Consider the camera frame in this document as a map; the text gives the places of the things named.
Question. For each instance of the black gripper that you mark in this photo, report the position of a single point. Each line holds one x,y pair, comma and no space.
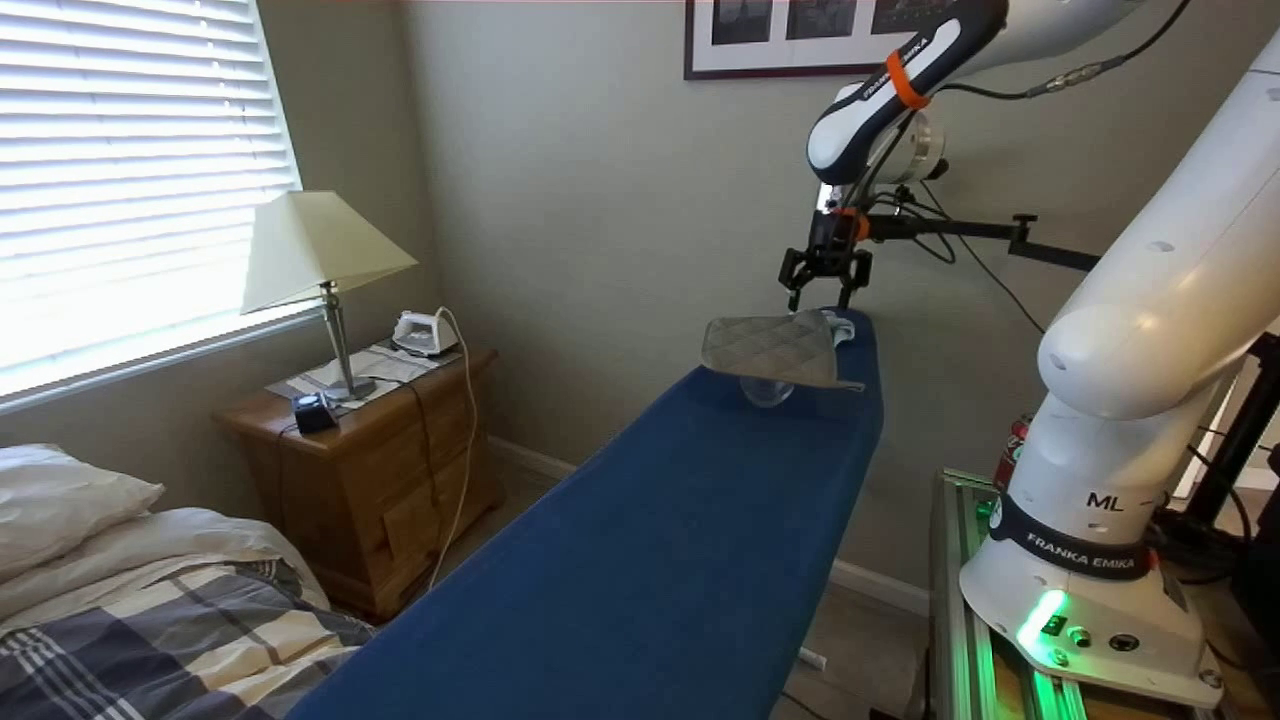
835,249

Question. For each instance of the grey quilted mat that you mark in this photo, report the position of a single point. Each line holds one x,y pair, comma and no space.
790,351

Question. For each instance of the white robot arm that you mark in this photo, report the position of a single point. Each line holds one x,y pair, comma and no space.
1132,366

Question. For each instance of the clear stemless glass cup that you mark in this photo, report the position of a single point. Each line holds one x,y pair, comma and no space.
767,392

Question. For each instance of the white folded cloth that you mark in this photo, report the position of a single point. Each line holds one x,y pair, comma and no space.
837,324

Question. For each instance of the blue ironing board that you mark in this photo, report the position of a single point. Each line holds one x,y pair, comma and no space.
669,576

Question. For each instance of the white clothes iron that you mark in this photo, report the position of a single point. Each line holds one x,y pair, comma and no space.
425,332

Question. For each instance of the papers on nightstand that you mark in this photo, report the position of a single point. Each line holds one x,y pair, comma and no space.
370,370

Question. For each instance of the wooden nightstand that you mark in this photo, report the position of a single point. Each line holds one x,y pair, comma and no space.
386,492

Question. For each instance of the cream shade table lamp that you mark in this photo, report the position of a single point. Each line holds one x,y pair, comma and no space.
315,244

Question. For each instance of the small black alarm clock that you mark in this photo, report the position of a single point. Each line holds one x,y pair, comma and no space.
315,412

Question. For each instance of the white window blinds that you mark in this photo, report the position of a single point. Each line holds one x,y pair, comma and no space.
134,144

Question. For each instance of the bed with plaid bedding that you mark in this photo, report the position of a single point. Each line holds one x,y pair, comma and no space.
170,618

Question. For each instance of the white pillow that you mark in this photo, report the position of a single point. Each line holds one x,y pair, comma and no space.
53,500

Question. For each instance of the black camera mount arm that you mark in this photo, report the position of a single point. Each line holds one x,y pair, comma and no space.
1013,232

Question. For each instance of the framed wall picture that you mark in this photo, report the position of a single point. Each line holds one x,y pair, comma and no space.
794,36

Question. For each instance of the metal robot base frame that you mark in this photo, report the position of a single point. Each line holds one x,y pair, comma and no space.
968,669

